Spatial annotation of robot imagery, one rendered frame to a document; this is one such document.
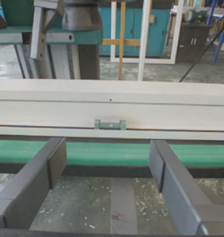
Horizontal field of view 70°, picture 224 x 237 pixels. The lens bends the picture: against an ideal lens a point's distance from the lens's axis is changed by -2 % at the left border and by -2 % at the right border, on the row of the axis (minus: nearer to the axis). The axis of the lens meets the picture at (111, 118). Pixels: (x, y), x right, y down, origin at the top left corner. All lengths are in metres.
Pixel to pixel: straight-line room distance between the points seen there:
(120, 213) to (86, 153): 0.09
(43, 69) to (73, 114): 0.92
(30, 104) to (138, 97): 0.17
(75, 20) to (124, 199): 0.70
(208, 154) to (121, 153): 0.13
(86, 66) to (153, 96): 1.00
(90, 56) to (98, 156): 1.00
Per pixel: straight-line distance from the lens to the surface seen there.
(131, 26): 3.81
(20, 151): 0.27
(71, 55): 1.05
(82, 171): 0.26
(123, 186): 0.26
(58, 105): 0.27
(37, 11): 0.33
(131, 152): 0.25
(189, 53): 3.95
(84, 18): 0.80
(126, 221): 0.24
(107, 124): 0.26
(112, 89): 0.25
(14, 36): 0.91
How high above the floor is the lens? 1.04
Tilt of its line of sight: 36 degrees down
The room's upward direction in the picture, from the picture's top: 1 degrees clockwise
